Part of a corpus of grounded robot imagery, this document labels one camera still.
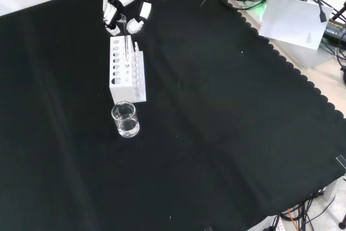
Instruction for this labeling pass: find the pale board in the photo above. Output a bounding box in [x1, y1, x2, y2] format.
[258, 0, 334, 51]

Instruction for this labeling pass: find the orange cable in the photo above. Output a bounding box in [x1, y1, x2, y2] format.
[287, 208, 300, 231]

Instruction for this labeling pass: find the clear glass rod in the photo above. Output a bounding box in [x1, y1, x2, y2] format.
[120, 14, 130, 62]

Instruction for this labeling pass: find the clear cloth clip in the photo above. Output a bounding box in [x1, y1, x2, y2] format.
[335, 154, 346, 170]

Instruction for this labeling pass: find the black power adapter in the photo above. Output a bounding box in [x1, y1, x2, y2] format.
[322, 18, 346, 43]

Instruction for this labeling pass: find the white power strip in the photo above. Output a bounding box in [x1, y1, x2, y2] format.
[265, 214, 285, 231]

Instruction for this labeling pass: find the black bench cloth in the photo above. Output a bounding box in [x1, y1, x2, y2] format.
[0, 0, 346, 231]

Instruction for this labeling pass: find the clear glass beaker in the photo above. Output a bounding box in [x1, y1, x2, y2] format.
[111, 101, 141, 138]

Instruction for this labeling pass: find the white test tube rack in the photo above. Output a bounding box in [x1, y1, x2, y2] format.
[109, 35, 148, 105]

